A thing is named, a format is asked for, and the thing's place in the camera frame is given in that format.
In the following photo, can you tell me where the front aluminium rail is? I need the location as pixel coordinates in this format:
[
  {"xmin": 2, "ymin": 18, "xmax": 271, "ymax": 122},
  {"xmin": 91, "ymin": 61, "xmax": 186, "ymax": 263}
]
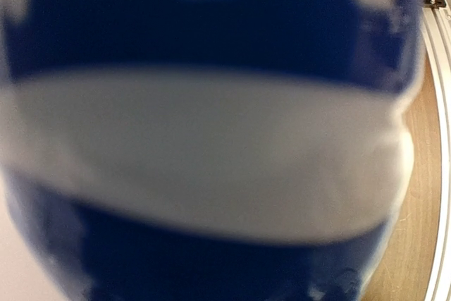
[{"xmin": 422, "ymin": 8, "xmax": 450, "ymax": 300}]

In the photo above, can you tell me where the blue label water bottle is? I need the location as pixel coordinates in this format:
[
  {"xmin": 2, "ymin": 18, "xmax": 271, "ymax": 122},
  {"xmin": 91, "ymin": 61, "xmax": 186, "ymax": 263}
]
[{"xmin": 1, "ymin": 0, "xmax": 422, "ymax": 300}]

